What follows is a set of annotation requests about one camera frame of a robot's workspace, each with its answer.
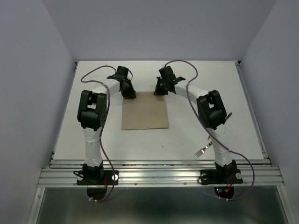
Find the beige cloth napkin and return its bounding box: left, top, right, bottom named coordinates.
left=121, top=91, right=169, bottom=130

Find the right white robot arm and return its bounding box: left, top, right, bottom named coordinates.
left=154, top=66, right=236, bottom=182

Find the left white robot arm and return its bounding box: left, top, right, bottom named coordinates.
left=77, top=65, right=136, bottom=184

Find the steel fork black handle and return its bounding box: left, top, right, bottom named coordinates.
left=194, top=142, right=212, bottom=157

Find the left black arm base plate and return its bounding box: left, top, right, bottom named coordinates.
left=73, top=170, right=119, bottom=186

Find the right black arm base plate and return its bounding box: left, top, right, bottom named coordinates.
left=197, top=169, right=243, bottom=185

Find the aluminium front rail frame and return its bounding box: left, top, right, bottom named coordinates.
left=38, top=159, right=285, bottom=188

